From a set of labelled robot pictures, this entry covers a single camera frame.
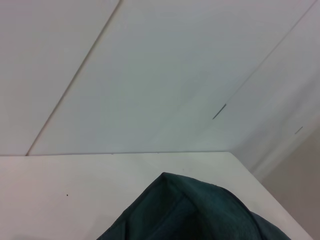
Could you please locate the dark teal lunch bag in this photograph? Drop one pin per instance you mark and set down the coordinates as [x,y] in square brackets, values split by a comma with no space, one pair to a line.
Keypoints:
[187,215]

